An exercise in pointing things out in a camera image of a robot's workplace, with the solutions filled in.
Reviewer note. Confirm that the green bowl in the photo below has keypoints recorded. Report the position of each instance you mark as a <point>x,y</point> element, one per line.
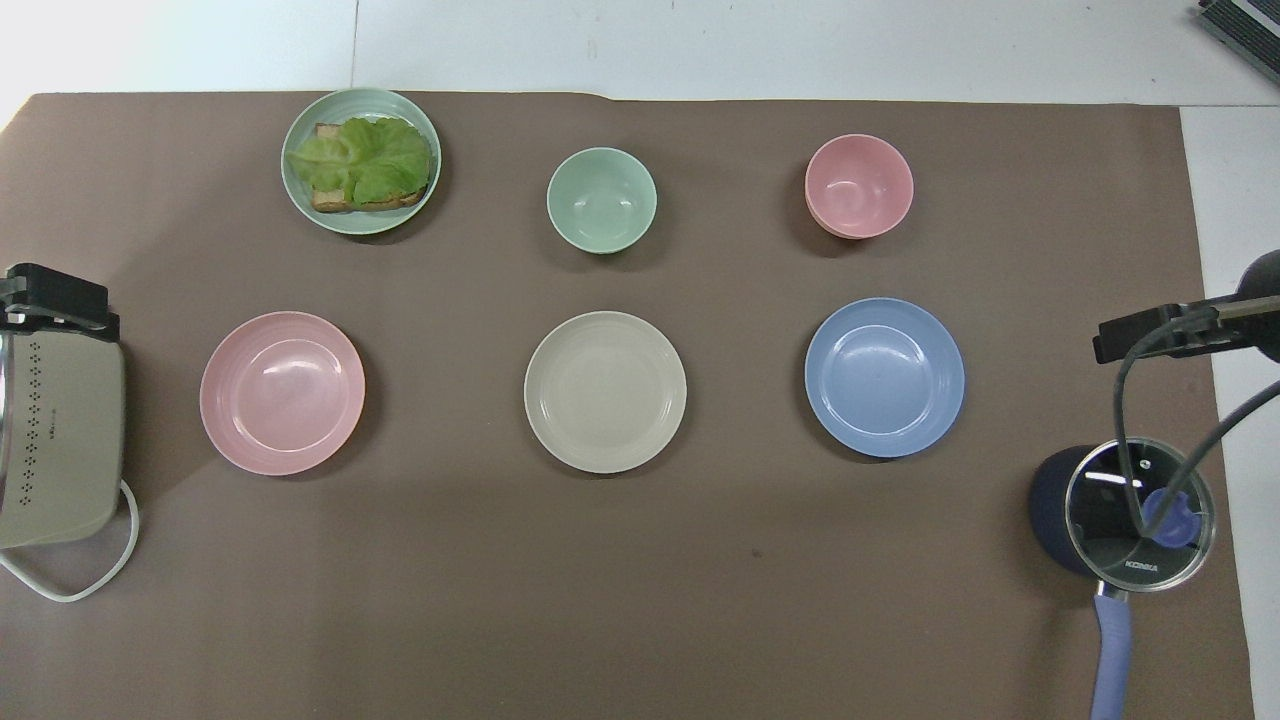
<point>601,200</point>

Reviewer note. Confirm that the beige toaster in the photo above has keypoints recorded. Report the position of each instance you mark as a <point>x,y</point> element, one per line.
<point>60,440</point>

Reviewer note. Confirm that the glass pot lid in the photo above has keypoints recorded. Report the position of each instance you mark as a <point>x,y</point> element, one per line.
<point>1100,520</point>

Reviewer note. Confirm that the dark grey ribbed panel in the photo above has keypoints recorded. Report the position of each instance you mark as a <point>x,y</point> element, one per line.
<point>1248,25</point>

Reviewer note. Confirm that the pink bowl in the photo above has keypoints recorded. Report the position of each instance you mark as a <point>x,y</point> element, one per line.
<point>858,186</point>

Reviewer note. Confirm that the dark blue pot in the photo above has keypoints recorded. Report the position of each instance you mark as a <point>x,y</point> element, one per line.
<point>1048,510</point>

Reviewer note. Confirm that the toasted bread slice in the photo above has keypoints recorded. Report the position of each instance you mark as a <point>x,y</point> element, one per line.
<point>335,200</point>

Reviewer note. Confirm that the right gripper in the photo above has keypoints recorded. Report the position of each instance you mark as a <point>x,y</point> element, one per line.
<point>1264,280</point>

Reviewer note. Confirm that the pink plate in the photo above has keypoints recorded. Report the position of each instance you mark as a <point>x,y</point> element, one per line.
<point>282,392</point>

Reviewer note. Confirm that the blue plate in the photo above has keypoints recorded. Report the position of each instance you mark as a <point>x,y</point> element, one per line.
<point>884,377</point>

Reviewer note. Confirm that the beige plate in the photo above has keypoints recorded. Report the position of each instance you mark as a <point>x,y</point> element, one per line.
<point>605,392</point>

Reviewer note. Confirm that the green plate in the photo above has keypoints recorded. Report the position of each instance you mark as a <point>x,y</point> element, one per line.
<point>300,205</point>

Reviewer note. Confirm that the green lettuce leaf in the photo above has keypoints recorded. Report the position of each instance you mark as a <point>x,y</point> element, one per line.
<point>370,155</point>

